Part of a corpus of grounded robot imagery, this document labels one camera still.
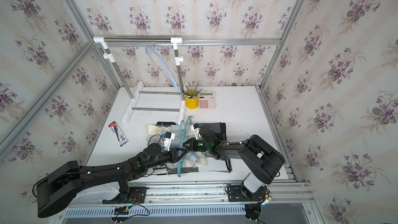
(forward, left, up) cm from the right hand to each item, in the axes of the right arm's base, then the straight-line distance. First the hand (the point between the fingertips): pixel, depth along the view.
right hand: (184, 146), depth 83 cm
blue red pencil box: (+8, +42, -4) cm, 43 cm away
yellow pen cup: (+30, -2, 0) cm, 30 cm away
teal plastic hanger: (-2, 0, +5) cm, 6 cm away
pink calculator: (+37, -13, -5) cm, 39 cm away
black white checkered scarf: (-8, -16, -6) cm, 19 cm away
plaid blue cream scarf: (-2, +13, +15) cm, 20 cm away
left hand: (-7, -4, +5) cm, 9 cm away
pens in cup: (+37, -2, +4) cm, 37 cm away
